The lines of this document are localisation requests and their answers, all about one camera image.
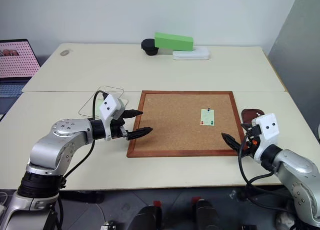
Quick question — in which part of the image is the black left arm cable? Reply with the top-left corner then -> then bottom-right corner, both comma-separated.
59,90 -> 109,188

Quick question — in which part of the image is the grey partition panel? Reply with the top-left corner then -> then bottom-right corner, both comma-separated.
266,0 -> 320,143

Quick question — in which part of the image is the wood-framed cork board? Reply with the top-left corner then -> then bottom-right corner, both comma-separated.
126,90 -> 247,158

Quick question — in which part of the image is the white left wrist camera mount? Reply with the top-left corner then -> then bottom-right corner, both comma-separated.
98,93 -> 129,142

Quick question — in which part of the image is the black round cup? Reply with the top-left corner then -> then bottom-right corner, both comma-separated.
140,38 -> 160,57

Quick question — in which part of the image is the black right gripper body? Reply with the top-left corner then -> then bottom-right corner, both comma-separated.
239,125 -> 262,157

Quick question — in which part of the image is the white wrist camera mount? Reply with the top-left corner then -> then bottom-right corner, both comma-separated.
251,113 -> 280,163
98,93 -> 129,142

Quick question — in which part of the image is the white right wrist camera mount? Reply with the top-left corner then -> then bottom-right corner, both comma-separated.
251,113 -> 280,163

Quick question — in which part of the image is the clear plastic tray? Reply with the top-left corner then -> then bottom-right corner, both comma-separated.
78,85 -> 125,118

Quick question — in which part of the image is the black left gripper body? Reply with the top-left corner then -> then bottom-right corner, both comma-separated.
109,118 -> 129,140

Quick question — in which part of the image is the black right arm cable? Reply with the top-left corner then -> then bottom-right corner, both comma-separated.
237,136 -> 298,213

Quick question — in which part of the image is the laptop with pink screen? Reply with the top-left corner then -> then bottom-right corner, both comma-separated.
0,39 -> 41,115

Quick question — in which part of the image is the green cardboard box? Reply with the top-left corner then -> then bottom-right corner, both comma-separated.
153,32 -> 194,52

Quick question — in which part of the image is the brown oval tray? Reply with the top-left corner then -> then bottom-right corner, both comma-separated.
240,109 -> 266,134

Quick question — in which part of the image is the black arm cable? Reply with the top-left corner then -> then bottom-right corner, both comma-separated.
237,136 -> 298,213
59,90 -> 109,188

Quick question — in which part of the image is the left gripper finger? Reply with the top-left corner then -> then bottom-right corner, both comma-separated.
126,126 -> 154,141
122,109 -> 144,120

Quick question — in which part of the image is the light green paper note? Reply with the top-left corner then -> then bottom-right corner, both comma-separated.
200,108 -> 216,126

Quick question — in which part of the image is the white flat plastic box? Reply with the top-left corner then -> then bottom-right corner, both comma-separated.
172,46 -> 211,61

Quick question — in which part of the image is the dark rounded robot foot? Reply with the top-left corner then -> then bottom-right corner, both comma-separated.
136,201 -> 163,230
191,196 -> 219,230

